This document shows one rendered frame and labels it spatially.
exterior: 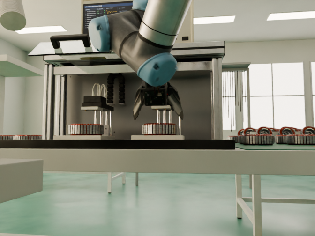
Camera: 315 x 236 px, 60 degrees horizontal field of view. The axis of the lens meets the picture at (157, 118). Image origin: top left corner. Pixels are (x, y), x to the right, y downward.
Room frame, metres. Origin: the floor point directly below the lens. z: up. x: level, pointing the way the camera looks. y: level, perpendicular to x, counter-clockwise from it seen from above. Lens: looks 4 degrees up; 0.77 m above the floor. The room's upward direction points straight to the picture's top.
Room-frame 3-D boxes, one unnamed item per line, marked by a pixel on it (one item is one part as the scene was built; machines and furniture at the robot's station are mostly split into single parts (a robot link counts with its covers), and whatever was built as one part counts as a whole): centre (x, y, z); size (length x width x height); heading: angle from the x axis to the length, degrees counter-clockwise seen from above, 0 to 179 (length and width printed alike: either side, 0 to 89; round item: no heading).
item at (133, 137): (0.86, -0.01, 0.78); 0.15 x 0.15 x 0.01; 82
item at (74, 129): (0.89, 0.23, 0.80); 0.11 x 0.11 x 0.04
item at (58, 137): (0.89, 0.23, 0.78); 0.15 x 0.15 x 0.01; 82
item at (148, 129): (0.86, -0.01, 0.80); 0.11 x 0.11 x 0.04
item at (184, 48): (1.20, 0.07, 1.09); 0.68 x 0.44 x 0.05; 82
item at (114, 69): (0.98, 0.10, 1.03); 0.62 x 0.01 x 0.03; 82
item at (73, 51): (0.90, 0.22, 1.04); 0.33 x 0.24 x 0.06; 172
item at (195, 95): (1.13, 0.08, 0.92); 0.66 x 0.01 x 0.30; 82
